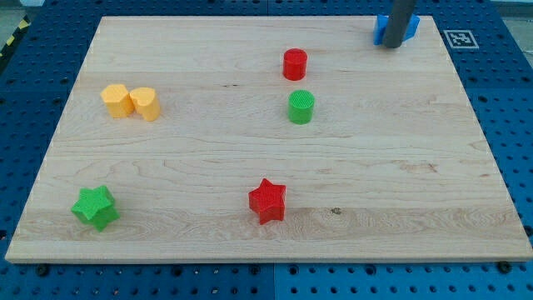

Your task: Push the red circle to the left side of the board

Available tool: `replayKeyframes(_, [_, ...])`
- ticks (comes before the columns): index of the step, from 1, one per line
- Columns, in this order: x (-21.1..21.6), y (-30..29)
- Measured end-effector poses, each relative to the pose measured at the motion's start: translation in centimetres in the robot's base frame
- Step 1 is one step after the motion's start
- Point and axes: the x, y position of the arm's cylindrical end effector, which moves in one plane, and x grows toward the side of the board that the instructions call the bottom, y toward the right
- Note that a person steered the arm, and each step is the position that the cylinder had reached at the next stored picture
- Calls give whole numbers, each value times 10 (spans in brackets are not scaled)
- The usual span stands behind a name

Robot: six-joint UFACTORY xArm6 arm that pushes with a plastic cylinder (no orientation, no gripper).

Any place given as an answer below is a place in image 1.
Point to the wooden board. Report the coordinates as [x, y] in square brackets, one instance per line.
[392, 167]

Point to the red star block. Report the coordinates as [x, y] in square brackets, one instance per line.
[268, 201]

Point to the green cylinder block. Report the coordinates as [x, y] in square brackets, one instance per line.
[300, 106]

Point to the red cylinder block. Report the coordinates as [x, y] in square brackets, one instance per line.
[294, 64]

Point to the yellow heart block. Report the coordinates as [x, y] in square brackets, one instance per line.
[146, 103]

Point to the yellow pentagon block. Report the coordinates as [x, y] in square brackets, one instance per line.
[117, 99]

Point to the blue block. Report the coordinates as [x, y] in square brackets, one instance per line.
[380, 26]

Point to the green star block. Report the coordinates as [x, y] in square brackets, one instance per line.
[95, 207]

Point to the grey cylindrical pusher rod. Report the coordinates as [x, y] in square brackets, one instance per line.
[398, 21]

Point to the white fiducial marker tag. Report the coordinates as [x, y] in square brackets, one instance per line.
[461, 39]

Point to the black screw front left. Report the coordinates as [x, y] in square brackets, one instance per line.
[42, 270]

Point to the black screw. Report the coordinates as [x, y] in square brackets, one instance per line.
[42, 270]
[504, 267]

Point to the black screw front right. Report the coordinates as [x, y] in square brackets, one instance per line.
[504, 267]

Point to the yellow black hazard tape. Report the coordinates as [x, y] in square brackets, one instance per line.
[15, 38]

